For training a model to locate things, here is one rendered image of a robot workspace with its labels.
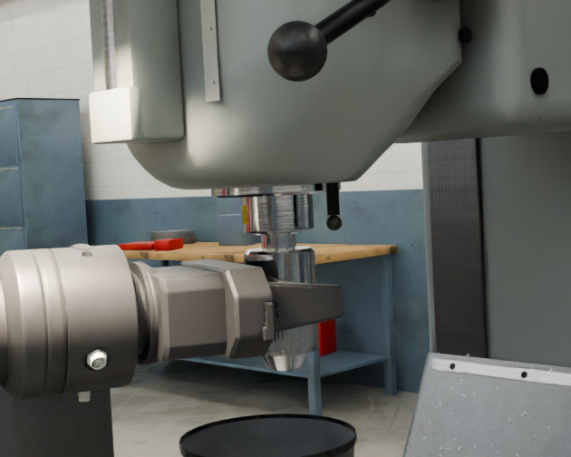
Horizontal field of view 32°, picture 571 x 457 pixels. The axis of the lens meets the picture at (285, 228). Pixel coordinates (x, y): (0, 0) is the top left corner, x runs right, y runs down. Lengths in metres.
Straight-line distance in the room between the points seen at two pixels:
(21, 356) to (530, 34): 0.38
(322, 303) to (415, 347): 5.35
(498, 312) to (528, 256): 0.07
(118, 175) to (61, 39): 1.33
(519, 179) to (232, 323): 0.45
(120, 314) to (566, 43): 0.36
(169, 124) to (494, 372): 0.53
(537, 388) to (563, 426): 0.05
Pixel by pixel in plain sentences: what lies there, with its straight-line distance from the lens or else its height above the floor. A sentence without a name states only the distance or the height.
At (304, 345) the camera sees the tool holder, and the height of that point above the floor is 1.21.
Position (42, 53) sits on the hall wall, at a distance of 8.88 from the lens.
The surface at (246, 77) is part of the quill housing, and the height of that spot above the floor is 1.37.
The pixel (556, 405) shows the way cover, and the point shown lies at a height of 1.09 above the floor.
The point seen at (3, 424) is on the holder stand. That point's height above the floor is 1.11.
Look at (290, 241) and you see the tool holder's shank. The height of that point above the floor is 1.27.
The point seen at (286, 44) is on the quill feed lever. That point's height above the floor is 1.38.
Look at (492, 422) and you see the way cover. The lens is 1.00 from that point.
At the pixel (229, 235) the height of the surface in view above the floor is 0.95.
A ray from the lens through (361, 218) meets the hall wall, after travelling 6.14.
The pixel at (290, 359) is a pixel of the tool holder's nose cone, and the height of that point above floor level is 1.20.
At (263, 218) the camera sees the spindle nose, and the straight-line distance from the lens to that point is 0.64.
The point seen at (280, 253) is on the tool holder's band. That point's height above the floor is 1.27.
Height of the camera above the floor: 1.32
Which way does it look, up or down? 3 degrees down
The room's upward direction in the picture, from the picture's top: 3 degrees counter-clockwise
